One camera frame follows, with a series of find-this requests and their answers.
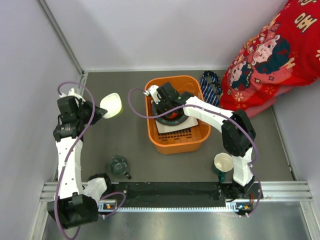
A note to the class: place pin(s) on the black base bar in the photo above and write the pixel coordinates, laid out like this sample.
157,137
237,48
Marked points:
180,194

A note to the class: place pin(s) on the green mug white inside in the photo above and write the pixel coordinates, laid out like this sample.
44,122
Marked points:
222,164

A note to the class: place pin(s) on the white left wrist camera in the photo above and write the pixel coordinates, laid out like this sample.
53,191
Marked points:
72,93

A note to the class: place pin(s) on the blue striped necktie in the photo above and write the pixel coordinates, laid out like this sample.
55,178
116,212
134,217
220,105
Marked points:
210,86

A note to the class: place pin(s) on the aluminium frame rail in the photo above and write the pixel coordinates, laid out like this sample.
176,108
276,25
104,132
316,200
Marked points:
62,66

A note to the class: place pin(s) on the white square plate black rim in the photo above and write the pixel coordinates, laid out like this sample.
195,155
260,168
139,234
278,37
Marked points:
163,129

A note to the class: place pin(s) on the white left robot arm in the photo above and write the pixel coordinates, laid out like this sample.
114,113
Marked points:
76,204

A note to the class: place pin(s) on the red patterned cloth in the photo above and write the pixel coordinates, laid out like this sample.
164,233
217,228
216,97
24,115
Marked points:
285,54

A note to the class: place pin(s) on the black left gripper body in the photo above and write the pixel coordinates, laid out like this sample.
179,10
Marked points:
84,111

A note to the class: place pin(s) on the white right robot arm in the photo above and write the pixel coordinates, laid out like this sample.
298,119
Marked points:
172,109

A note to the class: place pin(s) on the blue-grey round plate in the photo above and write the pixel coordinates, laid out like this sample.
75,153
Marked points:
163,120

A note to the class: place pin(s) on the white square bowl orange rim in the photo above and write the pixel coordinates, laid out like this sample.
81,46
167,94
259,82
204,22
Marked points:
112,103

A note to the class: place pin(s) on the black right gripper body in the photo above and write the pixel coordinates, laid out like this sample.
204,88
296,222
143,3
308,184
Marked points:
164,105

